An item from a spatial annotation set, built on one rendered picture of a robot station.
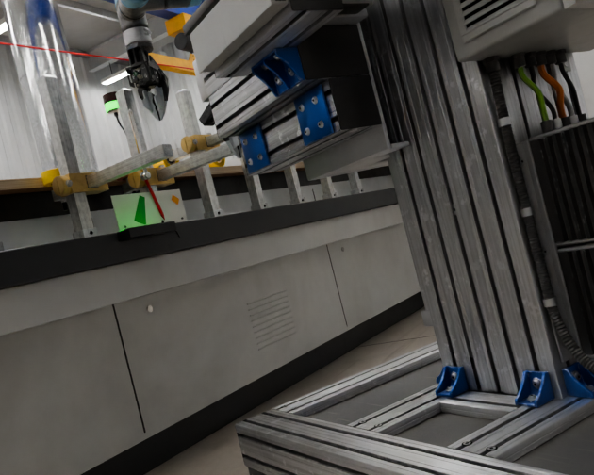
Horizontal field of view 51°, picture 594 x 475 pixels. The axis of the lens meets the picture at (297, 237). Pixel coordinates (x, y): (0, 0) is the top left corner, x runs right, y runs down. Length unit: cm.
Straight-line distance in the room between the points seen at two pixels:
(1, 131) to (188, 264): 928
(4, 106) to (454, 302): 1041
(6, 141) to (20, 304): 954
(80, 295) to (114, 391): 40
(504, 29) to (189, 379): 155
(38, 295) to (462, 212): 98
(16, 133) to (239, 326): 916
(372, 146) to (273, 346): 147
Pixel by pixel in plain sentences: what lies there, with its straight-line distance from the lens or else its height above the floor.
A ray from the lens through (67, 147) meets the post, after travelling 170.
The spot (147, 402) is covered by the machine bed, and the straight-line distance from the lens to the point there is 201.
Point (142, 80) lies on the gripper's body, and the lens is 183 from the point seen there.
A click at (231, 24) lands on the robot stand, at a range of 100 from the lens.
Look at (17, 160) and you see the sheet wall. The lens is 1100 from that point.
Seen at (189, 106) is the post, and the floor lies 106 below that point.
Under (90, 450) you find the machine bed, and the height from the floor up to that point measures 15.
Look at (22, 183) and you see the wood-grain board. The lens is 180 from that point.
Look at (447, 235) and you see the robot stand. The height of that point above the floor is 51.
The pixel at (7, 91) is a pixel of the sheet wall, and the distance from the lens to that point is 1142.
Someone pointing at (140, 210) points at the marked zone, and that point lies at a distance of 178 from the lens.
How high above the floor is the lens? 56
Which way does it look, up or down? level
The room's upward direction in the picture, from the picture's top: 14 degrees counter-clockwise
